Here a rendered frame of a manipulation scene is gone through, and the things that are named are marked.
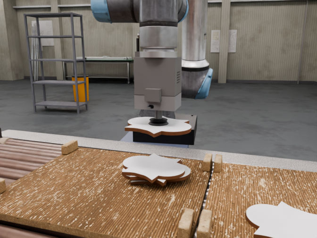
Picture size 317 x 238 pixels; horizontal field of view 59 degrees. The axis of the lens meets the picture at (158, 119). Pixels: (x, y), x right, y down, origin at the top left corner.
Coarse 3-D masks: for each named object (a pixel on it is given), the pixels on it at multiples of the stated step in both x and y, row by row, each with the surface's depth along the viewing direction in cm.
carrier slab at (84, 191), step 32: (64, 160) 74; (96, 160) 74; (192, 160) 74; (32, 192) 58; (64, 192) 58; (96, 192) 58; (128, 192) 58; (160, 192) 58; (192, 192) 58; (32, 224) 49; (64, 224) 47; (96, 224) 47; (128, 224) 47; (160, 224) 47
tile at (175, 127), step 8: (128, 120) 62; (136, 120) 62; (144, 120) 62; (168, 120) 62; (176, 120) 62; (184, 120) 62; (128, 128) 57; (136, 128) 57; (144, 128) 56; (152, 128) 56; (160, 128) 56; (168, 128) 56; (176, 128) 56; (184, 128) 56
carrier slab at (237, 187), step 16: (224, 176) 65; (240, 176) 65; (256, 176) 65; (272, 176) 65; (288, 176) 65; (304, 176) 65; (208, 192) 58; (224, 192) 58; (240, 192) 58; (256, 192) 58; (272, 192) 58; (288, 192) 58; (304, 192) 58; (208, 208) 52; (224, 208) 52; (240, 208) 52; (304, 208) 52; (224, 224) 47; (240, 224) 47
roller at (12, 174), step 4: (0, 168) 73; (4, 168) 73; (8, 168) 73; (0, 172) 72; (4, 172) 72; (8, 172) 71; (12, 172) 71; (16, 172) 71; (20, 172) 71; (24, 172) 71; (28, 172) 71; (0, 176) 71; (4, 176) 71; (8, 176) 71; (12, 176) 70; (16, 176) 70; (20, 176) 70; (204, 200) 58; (204, 204) 57
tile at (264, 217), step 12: (264, 204) 51; (252, 216) 48; (264, 216) 48; (276, 216) 48; (288, 216) 48; (300, 216) 48; (312, 216) 48; (264, 228) 45; (276, 228) 45; (288, 228) 45; (300, 228) 45; (312, 228) 45
